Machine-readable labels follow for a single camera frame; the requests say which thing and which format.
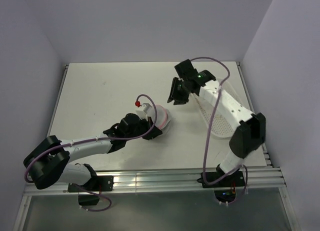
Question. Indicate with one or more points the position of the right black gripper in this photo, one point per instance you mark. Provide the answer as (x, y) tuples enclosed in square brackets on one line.
[(179, 99)]

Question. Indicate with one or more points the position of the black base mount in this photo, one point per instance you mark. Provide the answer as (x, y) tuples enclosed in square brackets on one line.
[(100, 183), (234, 180)]

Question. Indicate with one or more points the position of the white mesh laundry bag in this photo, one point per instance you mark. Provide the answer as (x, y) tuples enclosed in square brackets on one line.
[(161, 117)]

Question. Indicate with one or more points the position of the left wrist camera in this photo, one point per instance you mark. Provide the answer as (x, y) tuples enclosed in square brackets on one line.
[(142, 110)]

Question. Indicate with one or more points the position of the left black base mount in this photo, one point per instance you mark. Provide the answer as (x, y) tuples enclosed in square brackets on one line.
[(100, 183)]

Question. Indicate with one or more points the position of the aluminium mounting rail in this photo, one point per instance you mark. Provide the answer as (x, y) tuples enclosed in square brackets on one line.
[(180, 180)]

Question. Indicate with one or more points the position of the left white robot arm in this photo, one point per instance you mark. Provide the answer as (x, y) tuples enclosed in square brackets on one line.
[(52, 161)]

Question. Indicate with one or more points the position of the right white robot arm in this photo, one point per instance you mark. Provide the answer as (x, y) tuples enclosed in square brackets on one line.
[(249, 128)]

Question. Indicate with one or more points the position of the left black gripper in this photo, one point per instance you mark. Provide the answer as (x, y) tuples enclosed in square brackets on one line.
[(154, 132)]

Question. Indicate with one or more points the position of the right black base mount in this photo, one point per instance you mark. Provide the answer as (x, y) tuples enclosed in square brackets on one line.
[(234, 180)]

